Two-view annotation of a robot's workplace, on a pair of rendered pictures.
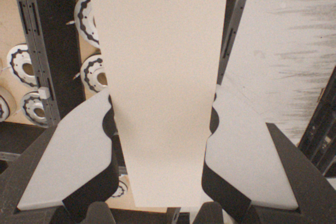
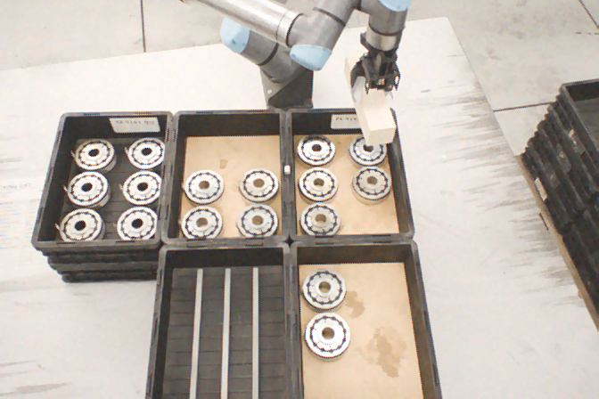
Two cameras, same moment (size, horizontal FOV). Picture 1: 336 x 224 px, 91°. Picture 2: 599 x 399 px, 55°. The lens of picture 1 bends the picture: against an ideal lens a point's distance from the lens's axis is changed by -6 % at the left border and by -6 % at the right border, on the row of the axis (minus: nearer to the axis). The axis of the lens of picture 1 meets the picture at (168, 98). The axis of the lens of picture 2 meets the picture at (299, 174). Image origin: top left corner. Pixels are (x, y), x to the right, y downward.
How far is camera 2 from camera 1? 138 cm
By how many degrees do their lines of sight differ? 63
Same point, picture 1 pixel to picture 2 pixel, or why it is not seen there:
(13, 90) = (225, 217)
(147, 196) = (373, 123)
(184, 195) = (387, 121)
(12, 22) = (244, 165)
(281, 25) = (452, 169)
